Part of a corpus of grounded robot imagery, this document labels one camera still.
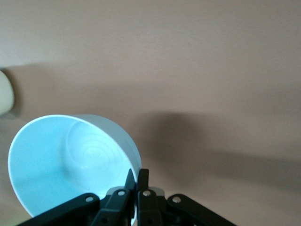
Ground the light blue plastic bowl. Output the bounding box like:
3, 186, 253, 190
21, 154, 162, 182
8, 114, 143, 226

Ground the white plastic bowl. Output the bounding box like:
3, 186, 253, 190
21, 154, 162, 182
0, 69, 15, 116

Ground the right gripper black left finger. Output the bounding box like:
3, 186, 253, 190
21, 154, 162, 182
17, 169, 137, 226

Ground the brown table cover sheet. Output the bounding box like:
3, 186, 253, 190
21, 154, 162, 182
0, 0, 301, 226

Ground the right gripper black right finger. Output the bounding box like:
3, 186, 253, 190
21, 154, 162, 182
137, 169, 238, 226

